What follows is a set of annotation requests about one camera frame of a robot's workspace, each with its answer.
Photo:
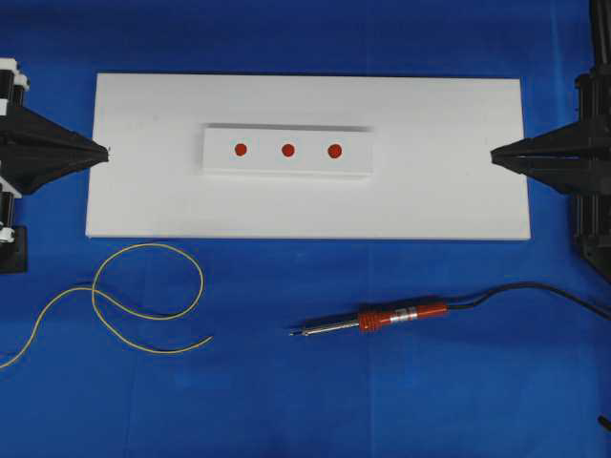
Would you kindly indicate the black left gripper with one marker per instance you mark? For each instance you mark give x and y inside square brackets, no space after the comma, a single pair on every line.
[26,133]

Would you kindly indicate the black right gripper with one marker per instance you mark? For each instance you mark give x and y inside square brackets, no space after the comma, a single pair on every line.
[590,179]

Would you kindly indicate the red handled soldering iron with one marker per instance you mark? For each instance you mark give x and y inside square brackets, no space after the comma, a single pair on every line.
[372,321]

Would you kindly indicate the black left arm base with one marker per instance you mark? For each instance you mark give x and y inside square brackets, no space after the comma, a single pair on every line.
[14,254]

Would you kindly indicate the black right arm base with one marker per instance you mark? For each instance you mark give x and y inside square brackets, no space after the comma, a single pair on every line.
[600,27]

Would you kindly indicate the large white base board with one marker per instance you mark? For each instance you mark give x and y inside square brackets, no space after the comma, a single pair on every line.
[432,177]

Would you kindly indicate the blue table cloth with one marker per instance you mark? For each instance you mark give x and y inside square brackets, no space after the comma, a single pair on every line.
[187,353]

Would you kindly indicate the small raised white plate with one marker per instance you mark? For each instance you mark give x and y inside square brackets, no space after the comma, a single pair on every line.
[287,151]

